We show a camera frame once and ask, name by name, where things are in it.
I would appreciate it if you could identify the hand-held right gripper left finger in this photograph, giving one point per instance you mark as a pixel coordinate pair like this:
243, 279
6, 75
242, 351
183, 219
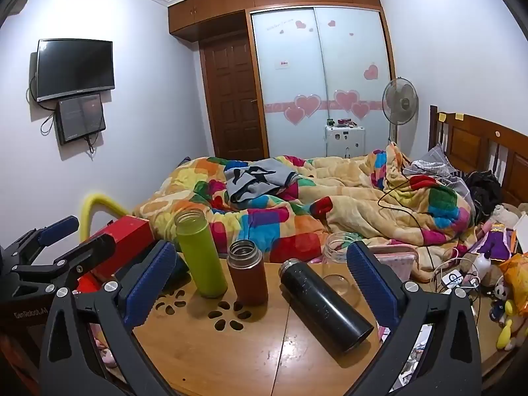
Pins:
145, 284

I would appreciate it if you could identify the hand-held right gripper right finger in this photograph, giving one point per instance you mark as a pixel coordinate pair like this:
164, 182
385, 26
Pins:
371, 284

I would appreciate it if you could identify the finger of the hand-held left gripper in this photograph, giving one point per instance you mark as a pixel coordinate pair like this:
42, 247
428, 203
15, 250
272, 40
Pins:
57, 229
93, 249

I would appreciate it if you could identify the black cup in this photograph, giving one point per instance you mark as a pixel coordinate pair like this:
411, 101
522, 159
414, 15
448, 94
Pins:
326, 309

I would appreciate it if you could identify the green cup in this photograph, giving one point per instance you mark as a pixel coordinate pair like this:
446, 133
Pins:
202, 251

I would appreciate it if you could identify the brown cup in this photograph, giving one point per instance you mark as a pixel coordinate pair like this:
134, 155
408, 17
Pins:
247, 274

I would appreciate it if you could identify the red box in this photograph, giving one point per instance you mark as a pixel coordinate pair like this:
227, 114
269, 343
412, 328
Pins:
128, 235

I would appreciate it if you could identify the clear glass jar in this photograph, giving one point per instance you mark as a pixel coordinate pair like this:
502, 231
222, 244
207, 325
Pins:
336, 260

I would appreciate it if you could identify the yellow foam tube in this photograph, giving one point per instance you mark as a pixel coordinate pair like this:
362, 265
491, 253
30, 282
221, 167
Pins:
93, 202

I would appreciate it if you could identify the pink cloth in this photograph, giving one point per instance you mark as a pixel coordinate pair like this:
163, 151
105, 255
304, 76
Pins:
103, 350

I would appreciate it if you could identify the white charger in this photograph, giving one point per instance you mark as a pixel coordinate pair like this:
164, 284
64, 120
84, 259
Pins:
453, 279

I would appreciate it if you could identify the colourful patchwork blanket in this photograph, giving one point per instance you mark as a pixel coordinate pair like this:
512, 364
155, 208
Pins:
338, 198

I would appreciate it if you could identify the white plastic bottle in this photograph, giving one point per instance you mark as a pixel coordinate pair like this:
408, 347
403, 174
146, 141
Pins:
486, 268

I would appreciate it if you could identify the purple dressed doll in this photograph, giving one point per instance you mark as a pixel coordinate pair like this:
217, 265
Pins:
495, 241

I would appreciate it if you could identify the grey striped pillow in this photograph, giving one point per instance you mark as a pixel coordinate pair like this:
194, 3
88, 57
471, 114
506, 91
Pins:
437, 169

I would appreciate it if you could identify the orange snack bag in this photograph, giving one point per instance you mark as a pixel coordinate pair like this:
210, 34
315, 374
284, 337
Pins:
515, 276

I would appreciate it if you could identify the white small cabinet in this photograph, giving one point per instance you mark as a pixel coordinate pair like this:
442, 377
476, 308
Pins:
344, 142

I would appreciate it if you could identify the yellow plush toy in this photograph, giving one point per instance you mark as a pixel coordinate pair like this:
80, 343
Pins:
511, 326

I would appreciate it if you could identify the black clothing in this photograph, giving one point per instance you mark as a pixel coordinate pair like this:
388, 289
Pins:
484, 192

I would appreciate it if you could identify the beige plush toy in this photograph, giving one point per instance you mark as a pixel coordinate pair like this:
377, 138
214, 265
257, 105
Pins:
507, 214

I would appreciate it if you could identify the grey and black shirt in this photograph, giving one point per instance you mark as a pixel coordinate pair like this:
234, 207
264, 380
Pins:
260, 179

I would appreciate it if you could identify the wooden bed headboard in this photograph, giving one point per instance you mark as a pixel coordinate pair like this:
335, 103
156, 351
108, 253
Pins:
470, 140

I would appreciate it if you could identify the standing fan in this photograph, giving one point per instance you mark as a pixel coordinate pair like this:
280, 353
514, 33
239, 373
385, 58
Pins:
399, 99

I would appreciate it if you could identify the brown wooden door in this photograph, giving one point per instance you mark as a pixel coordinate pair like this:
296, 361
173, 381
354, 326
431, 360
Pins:
231, 99

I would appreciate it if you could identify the wooden wardrobe with sliding doors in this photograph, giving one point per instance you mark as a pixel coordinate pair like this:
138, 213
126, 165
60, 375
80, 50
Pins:
313, 49

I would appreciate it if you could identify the small black wall monitor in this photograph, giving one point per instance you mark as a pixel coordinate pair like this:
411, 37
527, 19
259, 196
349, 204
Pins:
80, 117

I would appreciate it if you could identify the black wall television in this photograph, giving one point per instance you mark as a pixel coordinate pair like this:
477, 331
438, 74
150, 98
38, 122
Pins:
74, 69

